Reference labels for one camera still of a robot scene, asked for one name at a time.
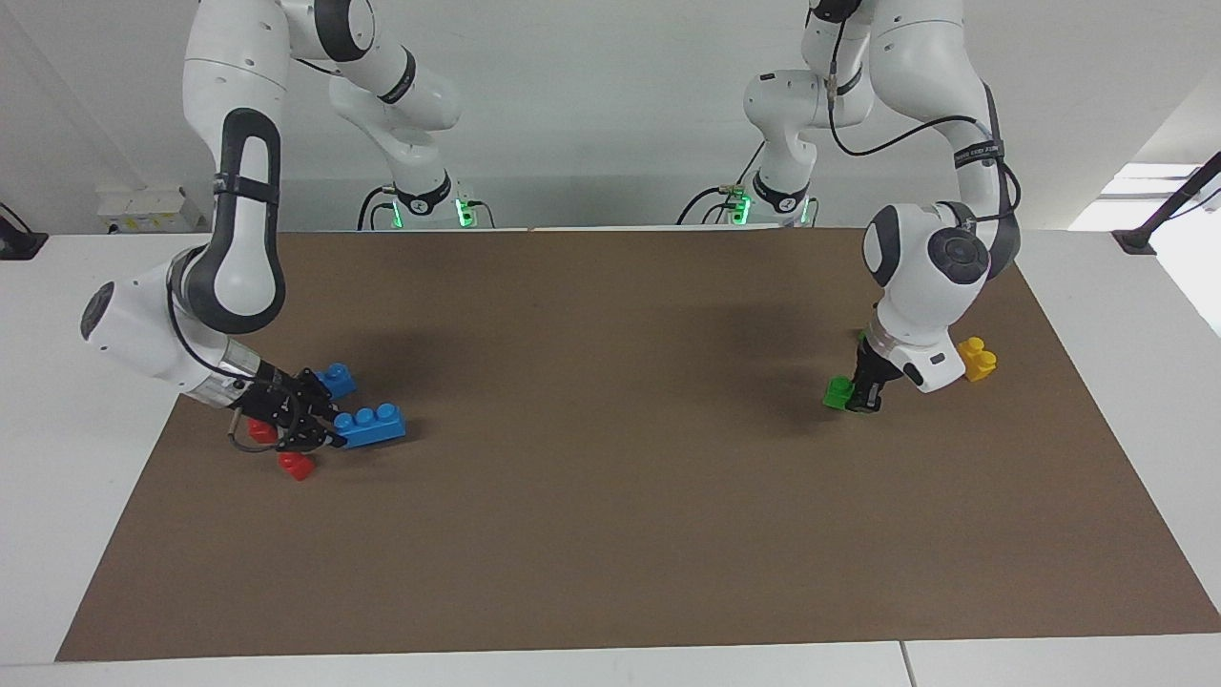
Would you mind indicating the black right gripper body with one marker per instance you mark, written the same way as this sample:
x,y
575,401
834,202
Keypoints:
x,y
281,405

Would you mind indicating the yellow two-stud block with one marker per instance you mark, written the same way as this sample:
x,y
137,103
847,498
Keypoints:
x,y
979,360

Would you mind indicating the black camera stand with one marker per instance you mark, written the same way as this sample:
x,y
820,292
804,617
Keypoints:
x,y
1169,205

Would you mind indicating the brown table mat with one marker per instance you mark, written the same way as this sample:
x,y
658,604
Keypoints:
x,y
610,553

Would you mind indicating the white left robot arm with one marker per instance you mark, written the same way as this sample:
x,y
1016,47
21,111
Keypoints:
x,y
916,315

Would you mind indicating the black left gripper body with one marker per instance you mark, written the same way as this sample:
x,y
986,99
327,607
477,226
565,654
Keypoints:
x,y
876,367

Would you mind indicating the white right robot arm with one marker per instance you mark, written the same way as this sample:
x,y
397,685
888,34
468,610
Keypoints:
x,y
143,334

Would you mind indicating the blue three-stud block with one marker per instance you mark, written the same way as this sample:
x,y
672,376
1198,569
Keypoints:
x,y
372,426
341,380

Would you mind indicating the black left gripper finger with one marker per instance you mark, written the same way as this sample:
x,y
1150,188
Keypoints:
x,y
868,397

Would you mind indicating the white wall socket box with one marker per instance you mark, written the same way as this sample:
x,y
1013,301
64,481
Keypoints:
x,y
143,210

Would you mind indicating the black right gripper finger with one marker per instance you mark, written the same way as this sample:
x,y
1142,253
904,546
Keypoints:
x,y
320,441
322,396

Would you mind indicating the red one-stud block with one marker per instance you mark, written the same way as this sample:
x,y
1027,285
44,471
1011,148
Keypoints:
x,y
262,431
298,466

